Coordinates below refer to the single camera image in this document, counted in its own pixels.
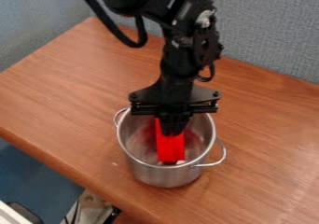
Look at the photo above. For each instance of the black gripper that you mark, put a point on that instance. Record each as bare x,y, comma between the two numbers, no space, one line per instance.
173,96

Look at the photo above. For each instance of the red plastic block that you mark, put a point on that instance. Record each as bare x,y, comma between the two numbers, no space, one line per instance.
169,146

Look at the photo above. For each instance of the stainless steel pot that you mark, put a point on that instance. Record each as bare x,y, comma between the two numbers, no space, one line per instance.
204,149

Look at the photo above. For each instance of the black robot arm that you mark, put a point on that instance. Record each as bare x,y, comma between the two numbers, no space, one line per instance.
187,21

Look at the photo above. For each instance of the white black object at corner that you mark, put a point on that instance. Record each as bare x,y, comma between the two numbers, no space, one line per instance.
13,213

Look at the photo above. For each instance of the metal table leg bracket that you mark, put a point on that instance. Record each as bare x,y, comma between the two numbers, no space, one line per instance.
91,210

